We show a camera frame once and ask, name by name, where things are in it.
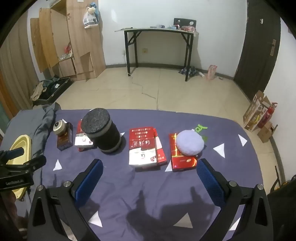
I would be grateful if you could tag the checkered clothes on floor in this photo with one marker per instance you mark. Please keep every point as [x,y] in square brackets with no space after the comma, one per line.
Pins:
[188,71]

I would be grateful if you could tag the black chair with round holes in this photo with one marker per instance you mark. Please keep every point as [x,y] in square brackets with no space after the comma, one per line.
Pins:
[184,22]

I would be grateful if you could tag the wall socket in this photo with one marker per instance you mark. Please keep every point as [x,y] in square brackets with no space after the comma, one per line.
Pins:
[145,50]

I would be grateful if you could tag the dark grey crumpled cloth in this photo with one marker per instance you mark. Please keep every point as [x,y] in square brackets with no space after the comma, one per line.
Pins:
[44,125]

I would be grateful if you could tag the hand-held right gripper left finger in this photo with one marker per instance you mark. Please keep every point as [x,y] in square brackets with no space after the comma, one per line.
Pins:
[90,178]

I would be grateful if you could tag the dark brown door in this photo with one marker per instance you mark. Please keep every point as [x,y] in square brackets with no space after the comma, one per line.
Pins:
[256,58]

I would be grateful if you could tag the red and white cigarette pack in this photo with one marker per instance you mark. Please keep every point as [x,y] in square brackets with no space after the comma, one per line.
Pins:
[141,150]
[81,139]

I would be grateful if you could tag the pile of clothes in suitcase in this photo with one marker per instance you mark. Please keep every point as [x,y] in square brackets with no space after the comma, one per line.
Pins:
[45,87]

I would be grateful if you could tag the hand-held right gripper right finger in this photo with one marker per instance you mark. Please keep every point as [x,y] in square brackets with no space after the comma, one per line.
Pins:
[210,183]

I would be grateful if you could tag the black foam cylinder grey band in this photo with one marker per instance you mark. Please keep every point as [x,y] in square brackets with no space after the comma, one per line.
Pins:
[96,120]
[112,142]

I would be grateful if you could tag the small white blue container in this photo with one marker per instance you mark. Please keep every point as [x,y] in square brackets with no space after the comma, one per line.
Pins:
[173,27]

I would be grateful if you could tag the red patterned package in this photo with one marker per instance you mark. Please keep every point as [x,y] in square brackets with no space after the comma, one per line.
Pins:
[188,28]

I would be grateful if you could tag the printed cardboard box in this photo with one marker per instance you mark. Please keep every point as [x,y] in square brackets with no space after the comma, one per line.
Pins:
[253,113]

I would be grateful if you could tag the dark brown cigarette pack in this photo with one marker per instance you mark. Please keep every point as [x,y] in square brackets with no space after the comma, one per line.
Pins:
[64,141]

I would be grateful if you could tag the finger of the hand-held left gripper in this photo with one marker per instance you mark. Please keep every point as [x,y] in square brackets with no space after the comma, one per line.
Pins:
[34,163]
[16,153]

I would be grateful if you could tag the small brown carton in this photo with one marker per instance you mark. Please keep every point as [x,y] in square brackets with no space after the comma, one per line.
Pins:
[266,133]

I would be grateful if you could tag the wooden wardrobe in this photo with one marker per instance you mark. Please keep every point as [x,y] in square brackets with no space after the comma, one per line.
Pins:
[78,46]

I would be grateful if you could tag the red cigarette pack white lettering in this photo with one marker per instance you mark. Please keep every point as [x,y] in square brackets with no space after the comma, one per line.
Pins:
[182,163]

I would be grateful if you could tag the pale yellow plastic basin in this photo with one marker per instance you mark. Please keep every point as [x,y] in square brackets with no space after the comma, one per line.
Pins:
[19,143]

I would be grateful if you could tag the green plastic piece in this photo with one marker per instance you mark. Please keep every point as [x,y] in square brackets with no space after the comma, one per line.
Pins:
[199,128]

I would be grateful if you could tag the black open suitcase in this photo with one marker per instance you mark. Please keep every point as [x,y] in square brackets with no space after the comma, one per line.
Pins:
[62,87]

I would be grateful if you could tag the white plastic bag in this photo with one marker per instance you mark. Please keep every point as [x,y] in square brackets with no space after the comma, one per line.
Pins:
[90,19]

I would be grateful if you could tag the pink paper bag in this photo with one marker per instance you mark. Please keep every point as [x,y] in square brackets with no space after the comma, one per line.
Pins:
[211,72]

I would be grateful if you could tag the red cigarette pack gold print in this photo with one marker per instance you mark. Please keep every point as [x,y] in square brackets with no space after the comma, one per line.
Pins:
[161,154]

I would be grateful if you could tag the beige curtain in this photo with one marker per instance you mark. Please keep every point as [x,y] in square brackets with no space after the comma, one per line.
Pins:
[16,69]

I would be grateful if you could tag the red fire extinguisher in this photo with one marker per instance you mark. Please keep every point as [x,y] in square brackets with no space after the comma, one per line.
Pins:
[266,117]

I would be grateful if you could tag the white round plush puff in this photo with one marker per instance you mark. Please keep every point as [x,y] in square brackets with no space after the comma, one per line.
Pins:
[189,142]

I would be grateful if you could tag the dark bag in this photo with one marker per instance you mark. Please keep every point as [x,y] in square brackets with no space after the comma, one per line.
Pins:
[283,208]

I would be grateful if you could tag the black-legged folding table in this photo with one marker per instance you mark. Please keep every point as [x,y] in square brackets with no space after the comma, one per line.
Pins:
[157,29]

